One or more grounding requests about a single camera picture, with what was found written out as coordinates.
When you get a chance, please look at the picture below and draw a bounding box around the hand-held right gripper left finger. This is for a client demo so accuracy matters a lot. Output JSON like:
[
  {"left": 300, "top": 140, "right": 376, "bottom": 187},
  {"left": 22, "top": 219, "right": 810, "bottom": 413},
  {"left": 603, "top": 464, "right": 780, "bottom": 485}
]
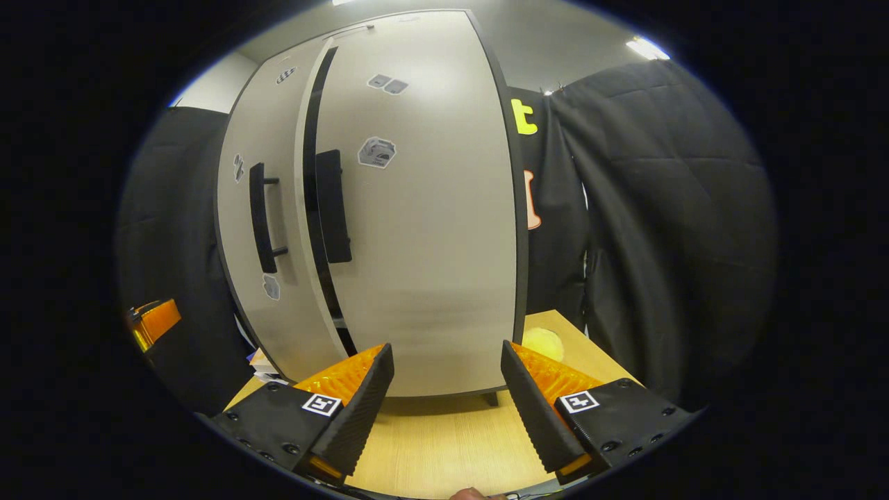
[{"left": 212, "top": 342, "right": 395, "bottom": 481}]

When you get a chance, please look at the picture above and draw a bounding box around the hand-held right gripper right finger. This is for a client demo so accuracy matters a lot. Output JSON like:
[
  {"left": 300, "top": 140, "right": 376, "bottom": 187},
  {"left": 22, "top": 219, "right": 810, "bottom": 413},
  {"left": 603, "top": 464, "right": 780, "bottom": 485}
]
[{"left": 500, "top": 340, "right": 697, "bottom": 485}]

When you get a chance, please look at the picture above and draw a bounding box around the white shoe cabinet door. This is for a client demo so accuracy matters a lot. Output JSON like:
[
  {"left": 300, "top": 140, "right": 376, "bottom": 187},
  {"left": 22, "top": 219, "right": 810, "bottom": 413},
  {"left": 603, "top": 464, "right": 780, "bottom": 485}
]
[
  {"left": 215, "top": 38, "right": 348, "bottom": 383},
  {"left": 295, "top": 31, "right": 518, "bottom": 398}
]

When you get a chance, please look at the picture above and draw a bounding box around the white shoe cabinet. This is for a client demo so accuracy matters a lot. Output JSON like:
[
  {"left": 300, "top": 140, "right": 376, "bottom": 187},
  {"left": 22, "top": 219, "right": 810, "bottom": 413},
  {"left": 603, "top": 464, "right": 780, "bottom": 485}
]
[{"left": 214, "top": 8, "right": 530, "bottom": 407}]

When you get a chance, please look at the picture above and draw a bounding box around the yellow round object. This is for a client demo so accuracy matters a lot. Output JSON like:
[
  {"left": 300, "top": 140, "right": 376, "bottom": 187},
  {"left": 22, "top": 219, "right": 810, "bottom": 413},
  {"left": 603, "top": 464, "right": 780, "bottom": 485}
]
[{"left": 521, "top": 327, "right": 565, "bottom": 363}]

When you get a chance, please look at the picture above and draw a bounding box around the black backdrop cloth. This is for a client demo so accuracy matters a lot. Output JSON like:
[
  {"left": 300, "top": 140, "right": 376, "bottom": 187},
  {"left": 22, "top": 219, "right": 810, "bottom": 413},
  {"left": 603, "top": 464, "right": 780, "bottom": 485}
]
[{"left": 510, "top": 87, "right": 591, "bottom": 327}]

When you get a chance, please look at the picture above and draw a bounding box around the ceiling light panel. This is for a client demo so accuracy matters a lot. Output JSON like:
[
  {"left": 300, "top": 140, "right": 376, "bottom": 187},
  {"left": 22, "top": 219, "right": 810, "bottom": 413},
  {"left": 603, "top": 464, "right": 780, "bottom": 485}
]
[{"left": 625, "top": 36, "right": 672, "bottom": 62}]

